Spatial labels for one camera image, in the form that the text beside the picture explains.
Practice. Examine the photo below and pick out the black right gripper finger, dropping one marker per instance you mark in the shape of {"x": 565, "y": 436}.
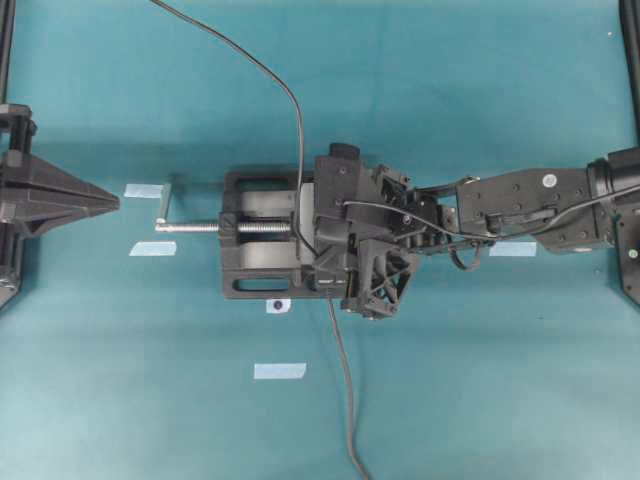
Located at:
{"x": 338, "y": 257}

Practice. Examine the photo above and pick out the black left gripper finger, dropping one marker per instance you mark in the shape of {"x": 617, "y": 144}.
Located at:
{"x": 33, "y": 219}
{"x": 24, "y": 170}

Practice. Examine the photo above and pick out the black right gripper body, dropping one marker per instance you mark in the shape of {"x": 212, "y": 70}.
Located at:
{"x": 386, "y": 262}

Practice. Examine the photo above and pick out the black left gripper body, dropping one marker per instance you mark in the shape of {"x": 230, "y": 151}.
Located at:
{"x": 16, "y": 121}

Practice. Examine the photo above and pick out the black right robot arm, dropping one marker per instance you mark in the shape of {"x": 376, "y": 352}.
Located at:
{"x": 566, "y": 210}

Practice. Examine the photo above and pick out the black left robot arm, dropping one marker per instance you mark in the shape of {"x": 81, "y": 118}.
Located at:
{"x": 37, "y": 196}

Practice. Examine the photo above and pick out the black multi-port USB hub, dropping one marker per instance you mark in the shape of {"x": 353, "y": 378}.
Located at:
{"x": 316, "y": 232}

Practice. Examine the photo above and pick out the black bench vise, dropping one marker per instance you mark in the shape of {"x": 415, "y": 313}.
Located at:
{"x": 267, "y": 265}

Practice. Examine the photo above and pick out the white sticker with black dot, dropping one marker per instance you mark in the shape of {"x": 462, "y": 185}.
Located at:
{"x": 277, "y": 306}

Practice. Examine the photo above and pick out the blue tape right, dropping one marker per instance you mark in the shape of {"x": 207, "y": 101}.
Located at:
{"x": 513, "y": 249}

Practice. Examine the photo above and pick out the blue tape near left gripper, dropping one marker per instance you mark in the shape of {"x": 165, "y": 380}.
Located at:
{"x": 144, "y": 191}

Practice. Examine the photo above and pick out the blue tape bottom centre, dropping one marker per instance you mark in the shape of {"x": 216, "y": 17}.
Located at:
{"x": 279, "y": 371}

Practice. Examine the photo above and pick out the blue tape left lower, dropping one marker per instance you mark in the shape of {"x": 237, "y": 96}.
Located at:
{"x": 153, "y": 249}

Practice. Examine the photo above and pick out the black wrist camera on gripper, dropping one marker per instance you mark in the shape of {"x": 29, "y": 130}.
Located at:
{"x": 341, "y": 176}

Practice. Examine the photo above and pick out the silver vise screw handle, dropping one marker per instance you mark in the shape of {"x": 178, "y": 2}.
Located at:
{"x": 162, "y": 225}

